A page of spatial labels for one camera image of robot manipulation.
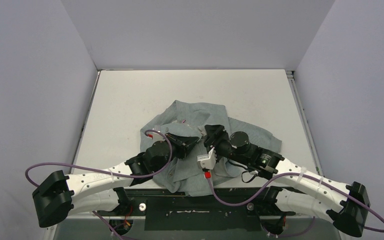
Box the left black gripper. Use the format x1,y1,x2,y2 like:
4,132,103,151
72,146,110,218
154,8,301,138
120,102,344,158
153,132,200,173

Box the grey zip-up jacket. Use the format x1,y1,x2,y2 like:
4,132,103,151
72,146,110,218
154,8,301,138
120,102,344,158
140,100,282,197

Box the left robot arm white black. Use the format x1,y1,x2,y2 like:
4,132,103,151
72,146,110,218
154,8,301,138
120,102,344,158
32,133,200,228

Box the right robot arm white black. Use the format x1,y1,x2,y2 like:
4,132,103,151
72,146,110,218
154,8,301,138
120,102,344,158
204,124,370,238

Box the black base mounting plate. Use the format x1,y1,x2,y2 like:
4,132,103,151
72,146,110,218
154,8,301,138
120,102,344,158
98,186,297,232

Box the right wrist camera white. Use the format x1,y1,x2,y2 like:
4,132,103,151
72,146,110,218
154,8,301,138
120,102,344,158
196,147,217,172

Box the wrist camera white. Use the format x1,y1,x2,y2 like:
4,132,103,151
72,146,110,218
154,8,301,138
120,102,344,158
196,147,217,172
144,129,166,141

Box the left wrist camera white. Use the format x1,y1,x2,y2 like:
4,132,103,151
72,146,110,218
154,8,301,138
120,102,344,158
144,129,166,141

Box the aluminium rail frame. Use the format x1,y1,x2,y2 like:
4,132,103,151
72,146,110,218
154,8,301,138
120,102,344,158
285,70,325,177

